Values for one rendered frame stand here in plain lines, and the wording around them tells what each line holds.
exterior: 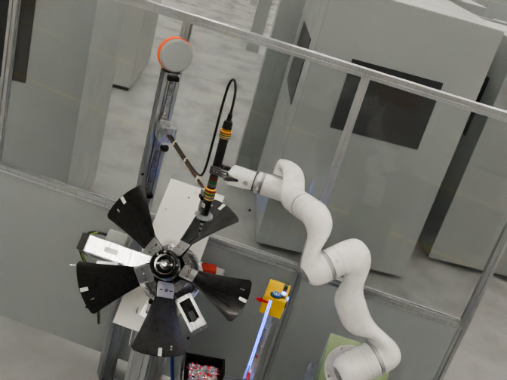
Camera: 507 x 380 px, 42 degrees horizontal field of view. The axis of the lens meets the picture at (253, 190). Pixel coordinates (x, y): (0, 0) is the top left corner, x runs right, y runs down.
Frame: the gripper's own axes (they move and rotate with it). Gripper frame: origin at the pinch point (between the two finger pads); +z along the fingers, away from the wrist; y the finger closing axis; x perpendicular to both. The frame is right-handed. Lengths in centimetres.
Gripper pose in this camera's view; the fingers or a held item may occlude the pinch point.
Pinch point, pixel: (216, 168)
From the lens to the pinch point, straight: 249.0
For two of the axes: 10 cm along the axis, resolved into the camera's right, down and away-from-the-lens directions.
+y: 2.0, -3.5, 9.1
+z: -9.5, -3.1, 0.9
